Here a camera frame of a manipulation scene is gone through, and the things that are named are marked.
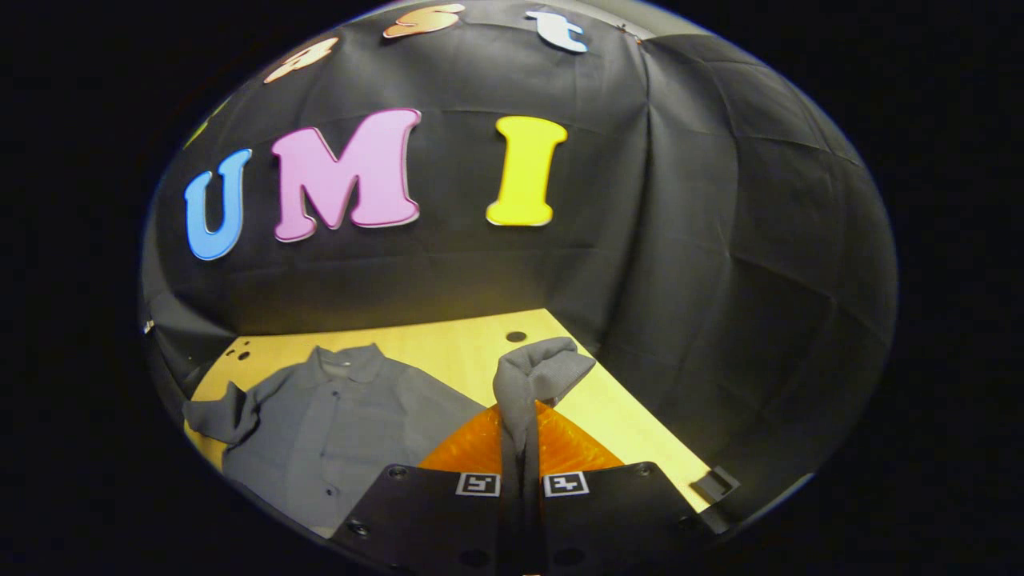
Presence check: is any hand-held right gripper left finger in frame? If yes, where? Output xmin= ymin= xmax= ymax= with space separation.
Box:
xmin=330 ymin=402 xmax=521 ymax=576

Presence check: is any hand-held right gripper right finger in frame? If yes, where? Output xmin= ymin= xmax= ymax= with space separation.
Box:
xmin=524 ymin=400 xmax=725 ymax=576

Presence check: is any grey polo shirt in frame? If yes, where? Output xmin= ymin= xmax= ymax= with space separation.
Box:
xmin=182 ymin=336 xmax=597 ymax=561

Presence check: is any black backdrop cloth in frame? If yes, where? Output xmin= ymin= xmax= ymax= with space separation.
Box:
xmin=140 ymin=0 xmax=898 ymax=521

